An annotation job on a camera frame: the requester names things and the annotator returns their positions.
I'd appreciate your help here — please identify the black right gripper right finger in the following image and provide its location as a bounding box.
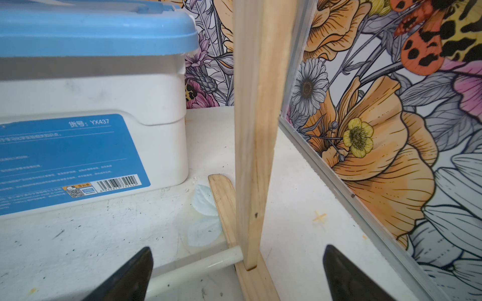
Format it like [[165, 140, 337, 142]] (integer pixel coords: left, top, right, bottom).
[[323, 245, 395, 301]]

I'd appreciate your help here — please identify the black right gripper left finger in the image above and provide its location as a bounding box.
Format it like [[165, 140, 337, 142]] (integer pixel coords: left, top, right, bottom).
[[84, 247, 154, 301]]

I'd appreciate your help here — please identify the floral table mat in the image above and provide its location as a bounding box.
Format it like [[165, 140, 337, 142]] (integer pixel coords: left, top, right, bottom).
[[187, 185, 223, 248]]

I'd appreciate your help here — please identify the white storage box blue lid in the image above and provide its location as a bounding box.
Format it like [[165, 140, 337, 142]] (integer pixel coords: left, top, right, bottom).
[[1, 1, 198, 218]]

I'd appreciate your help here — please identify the wooden clothesline rack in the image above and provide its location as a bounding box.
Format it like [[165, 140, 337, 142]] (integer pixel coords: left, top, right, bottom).
[[146, 1, 298, 300]]

